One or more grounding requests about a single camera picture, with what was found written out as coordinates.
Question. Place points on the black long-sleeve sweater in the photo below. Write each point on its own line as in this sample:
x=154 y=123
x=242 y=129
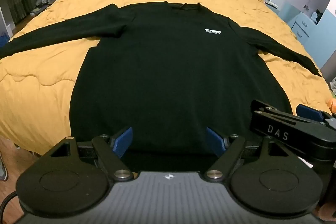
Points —
x=173 y=77

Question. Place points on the grey shoe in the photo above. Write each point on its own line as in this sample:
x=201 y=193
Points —
x=3 y=167

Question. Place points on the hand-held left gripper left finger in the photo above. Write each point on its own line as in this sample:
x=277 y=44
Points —
x=122 y=142

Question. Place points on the blue nightstand with drawers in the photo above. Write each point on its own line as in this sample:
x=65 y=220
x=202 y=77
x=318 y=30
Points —
x=302 y=26

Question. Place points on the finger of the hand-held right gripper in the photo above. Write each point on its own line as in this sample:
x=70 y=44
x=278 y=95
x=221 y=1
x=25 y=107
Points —
x=309 y=112

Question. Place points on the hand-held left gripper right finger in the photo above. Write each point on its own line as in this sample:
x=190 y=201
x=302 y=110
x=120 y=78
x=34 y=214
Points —
x=214 y=140

